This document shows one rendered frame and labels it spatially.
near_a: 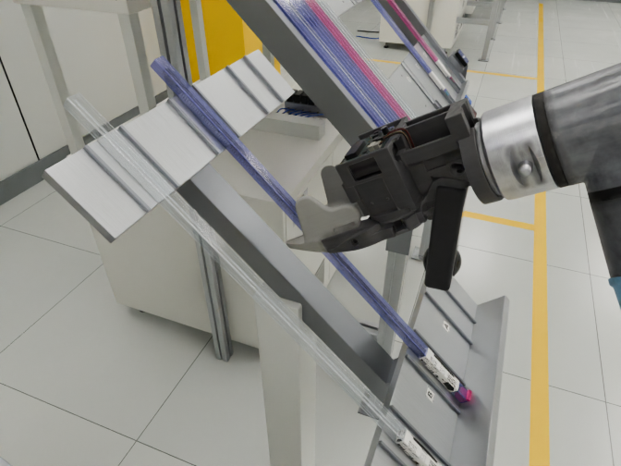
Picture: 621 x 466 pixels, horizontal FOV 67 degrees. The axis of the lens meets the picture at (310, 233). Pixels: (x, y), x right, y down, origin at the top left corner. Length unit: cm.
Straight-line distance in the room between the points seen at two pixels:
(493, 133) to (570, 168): 6
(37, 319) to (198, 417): 73
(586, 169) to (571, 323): 151
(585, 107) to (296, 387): 48
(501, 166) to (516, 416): 122
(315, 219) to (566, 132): 22
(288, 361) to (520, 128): 40
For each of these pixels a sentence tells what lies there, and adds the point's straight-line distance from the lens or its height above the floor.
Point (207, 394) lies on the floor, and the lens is 151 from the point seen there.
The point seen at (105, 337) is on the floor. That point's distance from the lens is 175.
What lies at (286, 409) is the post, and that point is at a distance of 72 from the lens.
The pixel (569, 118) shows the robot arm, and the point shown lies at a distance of 38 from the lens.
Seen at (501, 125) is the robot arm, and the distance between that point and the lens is 39.
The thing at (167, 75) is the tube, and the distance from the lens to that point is 50.
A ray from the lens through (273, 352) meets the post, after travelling 63.
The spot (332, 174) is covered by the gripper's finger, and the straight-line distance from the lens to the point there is 50.
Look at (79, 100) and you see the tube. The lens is 43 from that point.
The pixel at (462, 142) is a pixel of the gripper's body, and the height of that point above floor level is 105.
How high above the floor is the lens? 122
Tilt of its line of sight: 37 degrees down
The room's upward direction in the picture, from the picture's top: straight up
